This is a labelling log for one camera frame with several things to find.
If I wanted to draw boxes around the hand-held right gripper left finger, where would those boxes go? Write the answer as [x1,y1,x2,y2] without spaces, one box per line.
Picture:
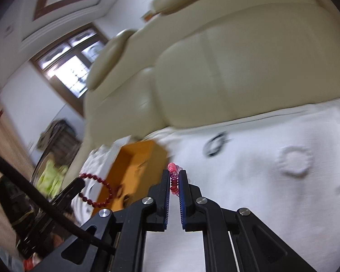
[42,169,171,272]

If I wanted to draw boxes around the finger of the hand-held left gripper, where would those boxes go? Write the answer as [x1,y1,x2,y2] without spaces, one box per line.
[49,177,86,214]

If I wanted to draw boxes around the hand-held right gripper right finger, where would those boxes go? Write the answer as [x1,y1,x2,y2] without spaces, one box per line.
[178,170,318,272]

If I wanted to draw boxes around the pink bead bracelet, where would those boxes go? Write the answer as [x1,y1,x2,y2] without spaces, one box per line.
[168,163,183,197]

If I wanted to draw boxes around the dark red bead bracelet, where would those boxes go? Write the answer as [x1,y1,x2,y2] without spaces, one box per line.
[78,172,123,208]

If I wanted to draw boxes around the orange jewelry box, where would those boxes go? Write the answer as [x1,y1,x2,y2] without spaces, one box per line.
[92,139,168,216]

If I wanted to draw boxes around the yellow-green cloth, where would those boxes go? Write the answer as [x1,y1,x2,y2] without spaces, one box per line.
[36,159,69,199]

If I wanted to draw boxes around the white patterned cloth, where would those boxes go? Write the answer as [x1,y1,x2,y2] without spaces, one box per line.
[72,138,131,222]

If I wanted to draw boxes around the brown cluttered furniture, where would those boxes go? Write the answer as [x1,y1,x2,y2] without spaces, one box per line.
[35,118,83,155]

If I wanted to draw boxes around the brown framed window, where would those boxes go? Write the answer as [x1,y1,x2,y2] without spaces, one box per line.
[30,23,109,100]

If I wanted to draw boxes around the cream leather sofa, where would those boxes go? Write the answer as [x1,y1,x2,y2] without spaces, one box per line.
[83,0,340,154]

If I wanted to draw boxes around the black cable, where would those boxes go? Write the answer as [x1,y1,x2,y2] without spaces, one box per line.
[0,148,116,255]

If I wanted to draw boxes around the black bracelet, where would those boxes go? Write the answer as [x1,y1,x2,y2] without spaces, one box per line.
[203,131,233,158]

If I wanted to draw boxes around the white bead bracelet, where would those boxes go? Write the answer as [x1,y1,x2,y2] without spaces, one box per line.
[276,146,314,179]

